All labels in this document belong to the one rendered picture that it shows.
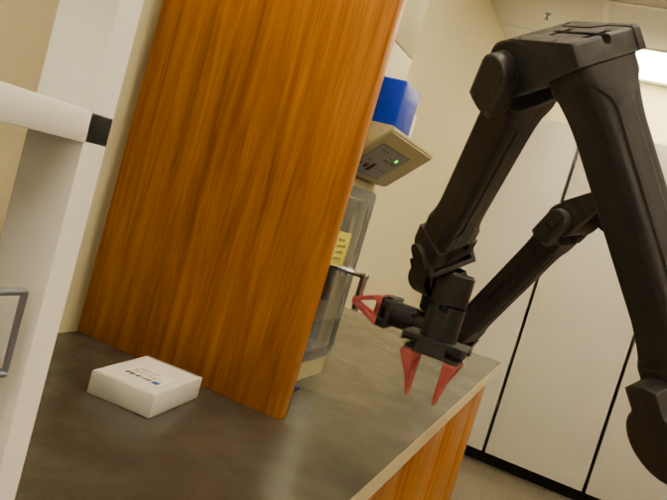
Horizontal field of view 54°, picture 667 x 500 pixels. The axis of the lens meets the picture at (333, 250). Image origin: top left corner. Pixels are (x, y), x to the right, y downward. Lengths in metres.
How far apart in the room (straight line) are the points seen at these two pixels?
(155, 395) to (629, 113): 0.78
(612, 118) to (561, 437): 3.82
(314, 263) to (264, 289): 0.11
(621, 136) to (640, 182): 0.04
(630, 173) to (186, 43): 0.96
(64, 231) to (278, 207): 0.82
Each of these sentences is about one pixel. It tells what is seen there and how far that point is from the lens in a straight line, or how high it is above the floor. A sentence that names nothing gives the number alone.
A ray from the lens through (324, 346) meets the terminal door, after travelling 1.54.
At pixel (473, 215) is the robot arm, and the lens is 0.89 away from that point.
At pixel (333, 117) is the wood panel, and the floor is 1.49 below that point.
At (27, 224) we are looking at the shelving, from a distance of 0.43.
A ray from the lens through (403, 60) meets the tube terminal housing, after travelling 1.55.
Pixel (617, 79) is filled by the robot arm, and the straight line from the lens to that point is 0.64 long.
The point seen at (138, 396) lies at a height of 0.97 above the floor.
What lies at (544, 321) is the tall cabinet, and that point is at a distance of 4.29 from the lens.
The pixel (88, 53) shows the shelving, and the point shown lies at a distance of 0.42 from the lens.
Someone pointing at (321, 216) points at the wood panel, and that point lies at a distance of 1.17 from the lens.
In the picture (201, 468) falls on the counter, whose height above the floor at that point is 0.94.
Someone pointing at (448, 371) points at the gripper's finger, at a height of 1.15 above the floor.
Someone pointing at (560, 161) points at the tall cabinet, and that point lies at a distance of 4.33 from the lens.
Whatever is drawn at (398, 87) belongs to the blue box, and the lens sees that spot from 1.28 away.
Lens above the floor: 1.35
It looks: 4 degrees down
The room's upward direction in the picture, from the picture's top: 16 degrees clockwise
